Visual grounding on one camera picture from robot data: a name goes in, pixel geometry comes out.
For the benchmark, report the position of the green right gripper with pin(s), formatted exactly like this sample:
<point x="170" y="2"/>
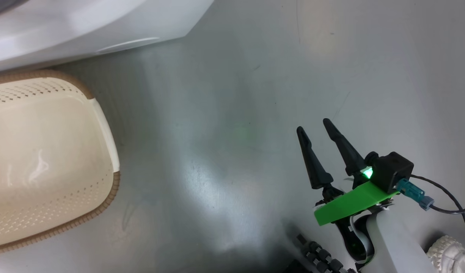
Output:
<point x="350" y="203"/>

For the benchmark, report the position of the white front-load washing machine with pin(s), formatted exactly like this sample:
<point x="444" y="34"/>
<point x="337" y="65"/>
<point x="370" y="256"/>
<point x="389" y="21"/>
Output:
<point x="65" y="30"/>

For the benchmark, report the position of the round white filter cover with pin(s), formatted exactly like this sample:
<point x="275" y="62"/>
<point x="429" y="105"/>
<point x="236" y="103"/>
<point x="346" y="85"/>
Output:
<point x="128" y="44"/>

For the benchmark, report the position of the cream perforated laundry basket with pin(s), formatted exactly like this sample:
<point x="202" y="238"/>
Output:
<point x="46" y="159"/>

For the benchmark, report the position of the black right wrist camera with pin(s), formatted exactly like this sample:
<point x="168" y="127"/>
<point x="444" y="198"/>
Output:
<point x="391" y="170"/>

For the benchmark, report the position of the teal right camera connector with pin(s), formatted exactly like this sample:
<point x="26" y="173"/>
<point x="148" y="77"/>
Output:
<point x="412" y="191"/>

